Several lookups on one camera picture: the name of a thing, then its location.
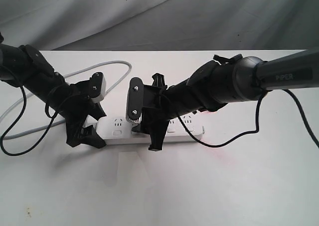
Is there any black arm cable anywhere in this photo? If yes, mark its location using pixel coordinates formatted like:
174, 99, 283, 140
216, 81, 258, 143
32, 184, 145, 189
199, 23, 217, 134
0, 83, 83, 157
154, 88, 319, 149

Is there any white five-outlet power strip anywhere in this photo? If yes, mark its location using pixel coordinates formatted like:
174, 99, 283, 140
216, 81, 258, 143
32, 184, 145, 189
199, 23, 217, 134
95, 113, 205, 145

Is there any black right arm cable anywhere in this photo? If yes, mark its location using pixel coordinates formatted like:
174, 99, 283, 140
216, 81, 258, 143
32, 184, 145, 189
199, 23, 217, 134
154, 88, 319, 149

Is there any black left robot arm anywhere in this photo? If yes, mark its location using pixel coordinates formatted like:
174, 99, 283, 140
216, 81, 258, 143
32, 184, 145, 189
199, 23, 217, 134
0, 44, 106, 148

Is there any grey power cord with plug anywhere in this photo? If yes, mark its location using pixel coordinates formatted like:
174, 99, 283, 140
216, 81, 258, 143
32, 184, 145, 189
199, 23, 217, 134
0, 60, 133, 139

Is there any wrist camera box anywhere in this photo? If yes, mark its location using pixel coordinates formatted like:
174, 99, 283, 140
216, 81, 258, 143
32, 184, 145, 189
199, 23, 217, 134
88, 72, 106, 103
126, 77, 144, 125

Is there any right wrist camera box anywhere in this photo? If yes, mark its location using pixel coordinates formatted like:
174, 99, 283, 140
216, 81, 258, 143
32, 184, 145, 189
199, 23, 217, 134
126, 77, 144, 125

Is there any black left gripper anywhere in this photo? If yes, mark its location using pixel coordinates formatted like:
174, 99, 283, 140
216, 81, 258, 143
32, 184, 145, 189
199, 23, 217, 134
59, 80, 107, 149

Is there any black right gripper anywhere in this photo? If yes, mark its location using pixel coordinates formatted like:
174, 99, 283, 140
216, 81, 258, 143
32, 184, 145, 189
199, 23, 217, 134
131, 73, 174, 152

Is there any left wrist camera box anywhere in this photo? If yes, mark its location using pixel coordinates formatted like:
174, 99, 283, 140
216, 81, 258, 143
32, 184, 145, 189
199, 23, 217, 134
88, 72, 106, 103

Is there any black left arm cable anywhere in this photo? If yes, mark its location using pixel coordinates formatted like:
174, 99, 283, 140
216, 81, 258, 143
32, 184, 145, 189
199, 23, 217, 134
0, 83, 83, 157

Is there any grey backdrop cloth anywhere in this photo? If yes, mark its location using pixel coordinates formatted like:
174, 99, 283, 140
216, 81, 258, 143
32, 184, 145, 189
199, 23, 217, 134
0, 0, 319, 51

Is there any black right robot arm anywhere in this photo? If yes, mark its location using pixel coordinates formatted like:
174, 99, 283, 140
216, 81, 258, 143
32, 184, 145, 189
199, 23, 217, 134
126, 49, 319, 151

